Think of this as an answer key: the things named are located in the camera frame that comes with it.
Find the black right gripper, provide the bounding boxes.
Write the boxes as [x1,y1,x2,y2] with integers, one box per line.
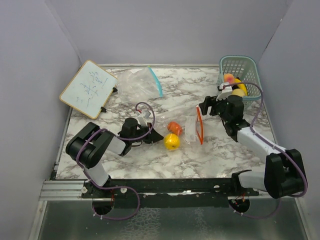
[199,92,231,123]

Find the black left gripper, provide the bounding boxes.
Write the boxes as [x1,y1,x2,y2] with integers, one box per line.
[130,122,164,144]

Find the fake orange tomato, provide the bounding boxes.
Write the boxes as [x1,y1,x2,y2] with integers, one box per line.
[167,121,183,136]

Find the fake pink peach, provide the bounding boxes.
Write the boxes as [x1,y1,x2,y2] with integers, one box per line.
[223,73,235,84]

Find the fake tan pear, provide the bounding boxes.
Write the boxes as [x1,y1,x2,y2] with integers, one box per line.
[232,88,246,97]

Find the orange zip clear bag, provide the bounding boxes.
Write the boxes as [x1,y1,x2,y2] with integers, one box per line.
[156,105,204,145]

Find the fake yellow banana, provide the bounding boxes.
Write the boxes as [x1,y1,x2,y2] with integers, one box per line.
[233,77,248,96]

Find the blue zip clear bag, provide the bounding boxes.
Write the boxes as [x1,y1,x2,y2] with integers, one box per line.
[117,66,163,104]

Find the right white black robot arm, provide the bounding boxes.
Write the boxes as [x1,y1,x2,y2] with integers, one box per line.
[198,95,308,199]

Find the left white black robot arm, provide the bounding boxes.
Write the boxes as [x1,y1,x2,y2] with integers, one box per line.
[65,117,164,198]

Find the fake yellow lemon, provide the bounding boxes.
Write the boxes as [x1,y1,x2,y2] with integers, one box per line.
[163,133,181,151]

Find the teal plastic basket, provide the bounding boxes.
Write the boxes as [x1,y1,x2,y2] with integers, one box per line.
[217,55,261,103]

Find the yellow framed whiteboard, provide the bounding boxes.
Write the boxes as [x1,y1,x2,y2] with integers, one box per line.
[59,60,118,119]

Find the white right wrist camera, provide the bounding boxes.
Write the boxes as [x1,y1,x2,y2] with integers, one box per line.
[216,82,233,101]

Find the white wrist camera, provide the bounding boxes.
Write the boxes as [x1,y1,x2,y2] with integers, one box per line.
[216,82,233,101]
[137,111,151,126]

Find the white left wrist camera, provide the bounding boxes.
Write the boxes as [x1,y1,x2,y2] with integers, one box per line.
[137,111,151,126]

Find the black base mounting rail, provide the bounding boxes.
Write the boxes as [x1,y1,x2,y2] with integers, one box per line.
[81,177,259,209]

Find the aluminium extrusion rail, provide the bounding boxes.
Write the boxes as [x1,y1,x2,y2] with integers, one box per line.
[40,178,269,201]

